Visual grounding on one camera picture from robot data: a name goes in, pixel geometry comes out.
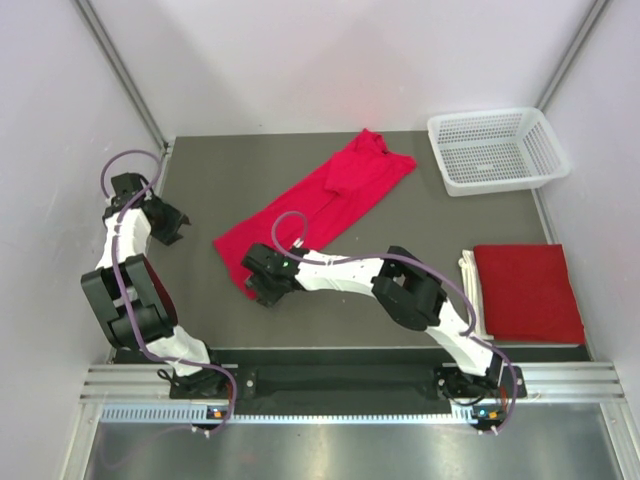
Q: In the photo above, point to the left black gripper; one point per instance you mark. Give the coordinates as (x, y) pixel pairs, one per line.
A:
(168, 235)

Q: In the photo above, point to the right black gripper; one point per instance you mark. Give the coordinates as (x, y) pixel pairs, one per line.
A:
(267, 298)

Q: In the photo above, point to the bright pink-red t shirt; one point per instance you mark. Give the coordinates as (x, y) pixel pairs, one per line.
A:
(332, 198)

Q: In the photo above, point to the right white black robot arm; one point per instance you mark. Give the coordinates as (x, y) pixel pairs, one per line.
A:
(410, 293)

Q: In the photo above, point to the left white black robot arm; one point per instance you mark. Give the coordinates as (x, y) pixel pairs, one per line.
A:
(132, 306)

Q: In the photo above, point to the folded white t shirt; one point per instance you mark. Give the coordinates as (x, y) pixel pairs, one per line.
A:
(473, 290)

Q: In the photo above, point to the folded dark red t shirt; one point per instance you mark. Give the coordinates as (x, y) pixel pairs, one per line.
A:
(527, 295)

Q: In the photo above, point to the white plastic basket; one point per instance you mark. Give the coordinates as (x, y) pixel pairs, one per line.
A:
(495, 151)

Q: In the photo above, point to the aluminium front rail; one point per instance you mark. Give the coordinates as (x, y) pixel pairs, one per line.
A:
(572, 382)

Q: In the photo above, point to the left aluminium corner post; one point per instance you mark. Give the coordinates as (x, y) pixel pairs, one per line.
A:
(98, 31)

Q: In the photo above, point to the aluminium corner post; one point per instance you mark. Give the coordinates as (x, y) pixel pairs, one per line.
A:
(586, 27)
(98, 31)

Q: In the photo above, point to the right aluminium corner post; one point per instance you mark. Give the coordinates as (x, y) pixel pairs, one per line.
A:
(586, 27)

